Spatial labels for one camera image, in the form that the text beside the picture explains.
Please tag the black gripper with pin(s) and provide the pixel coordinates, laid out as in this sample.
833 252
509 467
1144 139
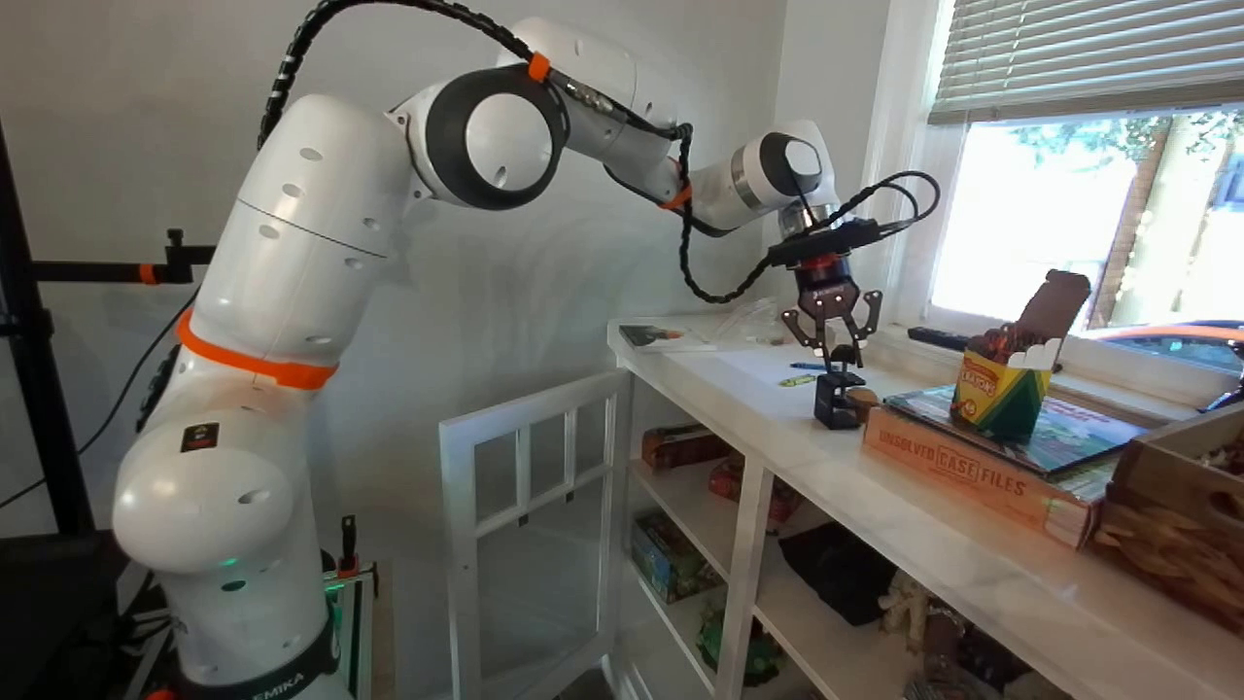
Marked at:
829 289

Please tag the black clamp mount with knob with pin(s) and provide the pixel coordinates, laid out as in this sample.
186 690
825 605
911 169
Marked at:
836 401

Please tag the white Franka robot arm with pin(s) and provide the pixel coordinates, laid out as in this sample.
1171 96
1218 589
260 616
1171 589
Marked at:
233 520

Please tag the blue marker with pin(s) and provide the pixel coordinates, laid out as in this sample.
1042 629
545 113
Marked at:
810 367

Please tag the small wooden block toy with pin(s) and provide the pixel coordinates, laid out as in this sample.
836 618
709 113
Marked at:
872 407

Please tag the black marker on sill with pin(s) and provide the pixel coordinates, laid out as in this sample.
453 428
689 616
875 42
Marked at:
939 338

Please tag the yellow green crayon box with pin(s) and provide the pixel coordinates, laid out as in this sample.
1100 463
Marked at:
995 390

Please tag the red flat package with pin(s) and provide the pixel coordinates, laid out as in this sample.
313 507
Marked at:
781 500

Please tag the brown cardboard box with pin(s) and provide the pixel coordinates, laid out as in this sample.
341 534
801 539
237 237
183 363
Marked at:
684 450

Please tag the window with garden view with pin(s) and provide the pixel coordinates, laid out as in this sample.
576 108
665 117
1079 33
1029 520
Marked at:
1025 218

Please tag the black bag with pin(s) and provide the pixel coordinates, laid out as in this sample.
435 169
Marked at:
840 568

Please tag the Thomas and Friends book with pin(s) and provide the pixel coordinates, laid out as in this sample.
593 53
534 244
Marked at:
1074 433

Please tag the white open shelf cabinet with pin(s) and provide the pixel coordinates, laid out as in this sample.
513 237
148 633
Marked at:
745 585

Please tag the teal game box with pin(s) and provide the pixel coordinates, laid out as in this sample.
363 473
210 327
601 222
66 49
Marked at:
674 554

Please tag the green package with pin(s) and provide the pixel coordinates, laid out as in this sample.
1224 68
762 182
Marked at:
741 646

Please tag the pile of toys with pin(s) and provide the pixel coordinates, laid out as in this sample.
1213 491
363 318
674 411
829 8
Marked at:
959 644

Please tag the wide white window blind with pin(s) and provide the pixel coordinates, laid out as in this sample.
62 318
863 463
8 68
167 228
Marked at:
1088 58

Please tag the brown wooden crate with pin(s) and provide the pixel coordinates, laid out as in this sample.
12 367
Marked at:
1171 520

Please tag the orange black bar clamp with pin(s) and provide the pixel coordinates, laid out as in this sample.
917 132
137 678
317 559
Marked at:
347 547

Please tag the black metal tripod stand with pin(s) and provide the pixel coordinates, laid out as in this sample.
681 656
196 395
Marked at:
52 390

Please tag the black low box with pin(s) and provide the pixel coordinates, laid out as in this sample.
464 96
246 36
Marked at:
41 608

